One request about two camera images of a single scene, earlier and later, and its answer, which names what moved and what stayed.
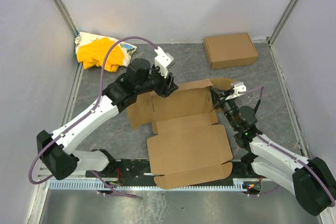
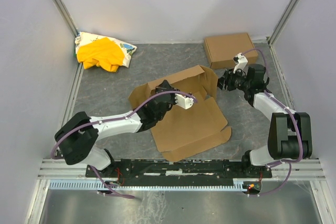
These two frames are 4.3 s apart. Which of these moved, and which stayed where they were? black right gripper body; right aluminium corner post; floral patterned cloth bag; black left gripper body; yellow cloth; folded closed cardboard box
Moved: black left gripper body; black right gripper body
Stayed: floral patterned cloth bag; right aluminium corner post; folded closed cardboard box; yellow cloth
